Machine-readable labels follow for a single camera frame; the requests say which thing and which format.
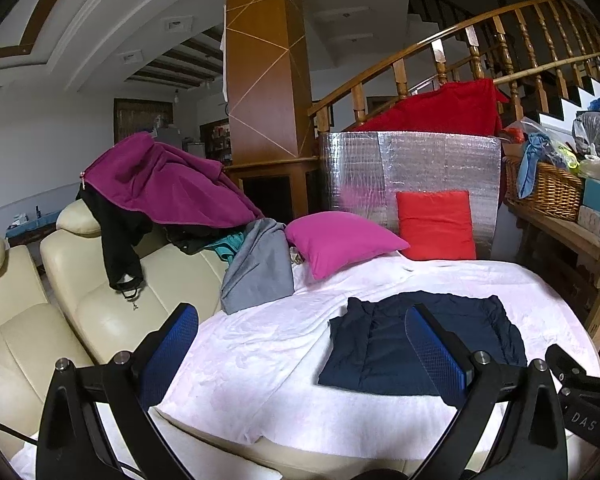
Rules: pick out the red pillow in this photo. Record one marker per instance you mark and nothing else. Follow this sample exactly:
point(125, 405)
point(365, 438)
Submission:
point(435, 225)

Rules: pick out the cream leather sofa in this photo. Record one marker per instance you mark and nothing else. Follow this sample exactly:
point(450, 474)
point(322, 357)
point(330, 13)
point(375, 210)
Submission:
point(110, 300)

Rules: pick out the yellow green plastic item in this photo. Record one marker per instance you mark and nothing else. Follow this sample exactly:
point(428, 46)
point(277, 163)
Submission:
point(565, 155)

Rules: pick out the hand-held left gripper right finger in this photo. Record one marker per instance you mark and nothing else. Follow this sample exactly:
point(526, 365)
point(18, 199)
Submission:
point(432, 355)

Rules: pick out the magenta fleece jacket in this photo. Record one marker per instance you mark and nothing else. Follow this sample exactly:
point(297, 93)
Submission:
point(180, 185)

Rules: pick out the magenta pillow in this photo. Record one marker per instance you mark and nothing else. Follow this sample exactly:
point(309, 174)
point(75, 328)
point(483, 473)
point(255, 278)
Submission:
point(340, 242)

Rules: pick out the wooden side table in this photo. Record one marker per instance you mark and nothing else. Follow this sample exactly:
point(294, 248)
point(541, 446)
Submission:
point(580, 240)

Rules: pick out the teal garment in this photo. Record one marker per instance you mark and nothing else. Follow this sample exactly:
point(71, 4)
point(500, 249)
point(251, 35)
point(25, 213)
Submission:
point(230, 247)

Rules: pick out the wooden stair railing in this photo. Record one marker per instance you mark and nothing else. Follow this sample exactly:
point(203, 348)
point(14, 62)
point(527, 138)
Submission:
point(505, 50)

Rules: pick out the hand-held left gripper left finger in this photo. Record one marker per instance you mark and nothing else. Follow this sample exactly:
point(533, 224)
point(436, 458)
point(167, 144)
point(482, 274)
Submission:
point(172, 355)

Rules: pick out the dark wall shelf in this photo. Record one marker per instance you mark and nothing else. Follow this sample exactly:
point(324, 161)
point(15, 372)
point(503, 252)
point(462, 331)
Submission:
point(215, 140)

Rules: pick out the black garment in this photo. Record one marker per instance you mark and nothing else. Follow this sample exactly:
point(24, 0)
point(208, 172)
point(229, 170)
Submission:
point(120, 240)

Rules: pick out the dark wooden door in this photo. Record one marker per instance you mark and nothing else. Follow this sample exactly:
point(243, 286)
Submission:
point(135, 120)

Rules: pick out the grey garment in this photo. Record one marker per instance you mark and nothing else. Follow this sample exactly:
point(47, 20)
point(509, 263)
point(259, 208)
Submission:
point(260, 270)

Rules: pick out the blue cloth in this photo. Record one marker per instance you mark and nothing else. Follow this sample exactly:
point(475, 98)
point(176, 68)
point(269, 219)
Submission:
point(527, 165)

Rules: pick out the white patterned box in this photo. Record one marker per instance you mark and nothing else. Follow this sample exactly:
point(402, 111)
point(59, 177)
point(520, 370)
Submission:
point(592, 220)

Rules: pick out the red blanket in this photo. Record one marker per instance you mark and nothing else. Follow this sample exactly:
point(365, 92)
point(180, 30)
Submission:
point(450, 110)

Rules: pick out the wicker basket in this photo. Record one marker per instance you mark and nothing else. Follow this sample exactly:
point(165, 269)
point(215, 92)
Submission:
point(550, 190)

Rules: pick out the navy blue padded jacket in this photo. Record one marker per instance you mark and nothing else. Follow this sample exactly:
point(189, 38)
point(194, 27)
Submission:
point(375, 350)

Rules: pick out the dark plastic bag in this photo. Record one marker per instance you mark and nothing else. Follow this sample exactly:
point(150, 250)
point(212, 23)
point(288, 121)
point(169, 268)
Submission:
point(592, 130)

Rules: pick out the silver foil insulation mat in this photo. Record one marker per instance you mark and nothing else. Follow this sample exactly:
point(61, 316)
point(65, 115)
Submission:
point(430, 160)

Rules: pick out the small blue-topped table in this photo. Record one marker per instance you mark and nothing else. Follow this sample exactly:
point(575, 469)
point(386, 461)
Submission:
point(30, 225)

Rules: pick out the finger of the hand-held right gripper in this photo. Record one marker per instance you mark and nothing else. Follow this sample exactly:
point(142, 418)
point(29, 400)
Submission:
point(575, 365)

